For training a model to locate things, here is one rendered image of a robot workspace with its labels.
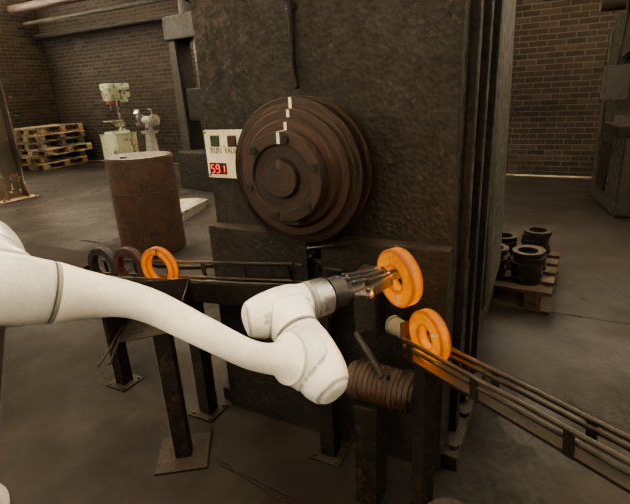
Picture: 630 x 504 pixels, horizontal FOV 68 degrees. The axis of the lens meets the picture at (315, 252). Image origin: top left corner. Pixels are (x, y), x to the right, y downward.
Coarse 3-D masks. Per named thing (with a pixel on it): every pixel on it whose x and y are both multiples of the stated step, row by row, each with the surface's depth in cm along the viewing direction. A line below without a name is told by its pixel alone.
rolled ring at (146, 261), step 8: (152, 248) 197; (160, 248) 197; (144, 256) 200; (152, 256) 202; (160, 256) 196; (168, 256) 195; (144, 264) 202; (168, 264) 195; (176, 264) 197; (144, 272) 203; (152, 272) 204; (168, 272) 197; (176, 272) 197
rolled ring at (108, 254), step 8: (96, 248) 214; (104, 248) 215; (88, 256) 219; (96, 256) 219; (104, 256) 213; (112, 256) 213; (88, 264) 221; (96, 264) 221; (112, 264) 213; (112, 272) 215
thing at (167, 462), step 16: (160, 288) 176; (176, 288) 177; (192, 304) 177; (112, 320) 163; (112, 336) 161; (128, 336) 162; (144, 336) 160; (160, 336) 168; (160, 352) 170; (160, 368) 172; (176, 368) 175; (176, 384) 175; (176, 400) 178; (176, 416) 180; (176, 432) 182; (208, 432) 199; (176, 448) 185; (192, 448) 191; (208, 448) 190; (160, 464) 184; (176, 464) 183; (192, 464) 183
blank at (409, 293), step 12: (384, 252) 119; (396, 252) 115; (408, 252) 115; (384, 264) 120; (396, 264) 116; (408, 264) 112; (408, 276) 112; (420, 276) 112; (396, 288) 120; (408, 288) 114; (420, 288) 113; (396, 300) 120; (408, 300) 115
